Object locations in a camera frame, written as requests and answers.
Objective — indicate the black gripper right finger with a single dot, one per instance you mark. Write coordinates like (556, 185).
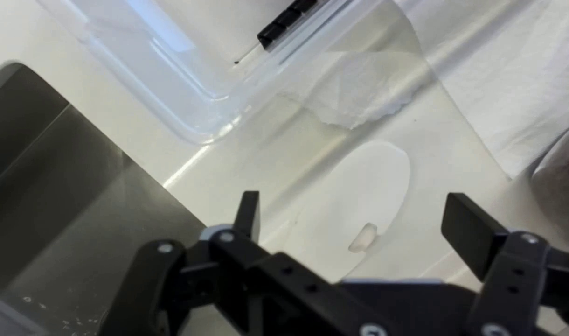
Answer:
(513, 272)

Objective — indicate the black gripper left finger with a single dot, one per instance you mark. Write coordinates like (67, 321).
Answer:
(246, 285)

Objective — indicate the white lid with black rim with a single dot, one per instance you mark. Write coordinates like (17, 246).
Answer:
(364, 186)

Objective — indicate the clear plastic tote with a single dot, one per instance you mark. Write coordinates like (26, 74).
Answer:
(171, 61)

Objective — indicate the clear plastic lid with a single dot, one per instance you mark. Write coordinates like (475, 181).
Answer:
(444, 123)

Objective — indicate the white napkin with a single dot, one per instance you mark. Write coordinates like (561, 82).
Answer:
(518, 74)

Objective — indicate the grey metal tray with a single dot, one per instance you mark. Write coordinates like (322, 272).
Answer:
(59, 205)

